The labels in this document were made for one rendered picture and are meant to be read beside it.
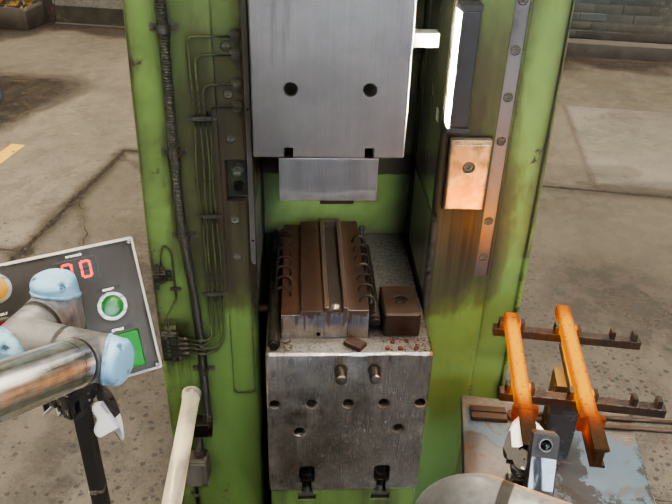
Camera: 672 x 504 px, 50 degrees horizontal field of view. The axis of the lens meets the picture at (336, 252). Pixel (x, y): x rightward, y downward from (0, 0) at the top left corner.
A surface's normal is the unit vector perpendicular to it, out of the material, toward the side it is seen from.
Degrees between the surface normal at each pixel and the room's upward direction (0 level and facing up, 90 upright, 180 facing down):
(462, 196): 90
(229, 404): 90
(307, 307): 0
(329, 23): 90
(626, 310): 0
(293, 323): 90
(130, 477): 0
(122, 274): 60
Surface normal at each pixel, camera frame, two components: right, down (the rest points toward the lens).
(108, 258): 0.41, -0.02
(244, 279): 0.04, 0.52
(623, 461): 0.03, -0.85
